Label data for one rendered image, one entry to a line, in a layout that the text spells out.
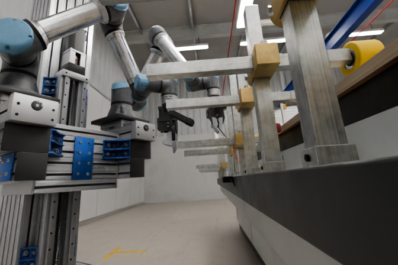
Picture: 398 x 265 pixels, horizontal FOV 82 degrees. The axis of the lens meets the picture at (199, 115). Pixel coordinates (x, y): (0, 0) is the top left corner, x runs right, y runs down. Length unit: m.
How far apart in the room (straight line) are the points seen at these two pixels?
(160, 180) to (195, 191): 1.36
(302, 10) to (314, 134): 0.17
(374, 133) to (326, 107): 0.29
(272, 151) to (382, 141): 0.21
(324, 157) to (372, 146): 0.32
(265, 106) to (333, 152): 0.29
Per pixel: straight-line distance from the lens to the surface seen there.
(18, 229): 1.26
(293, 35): 0.34
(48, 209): 1.21
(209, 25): 7.17
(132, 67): 1.18
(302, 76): 0.32
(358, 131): 0.63
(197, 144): 0.99
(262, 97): 0.56
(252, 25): 0.65
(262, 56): 0.52
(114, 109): 1.32
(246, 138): 0.78
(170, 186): 8.81
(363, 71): 0.58
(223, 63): 0.54
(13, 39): 1.01
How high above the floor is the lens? 0.69
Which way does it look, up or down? 16 degrees up
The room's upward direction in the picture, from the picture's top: 4 degrees counter-clockwise
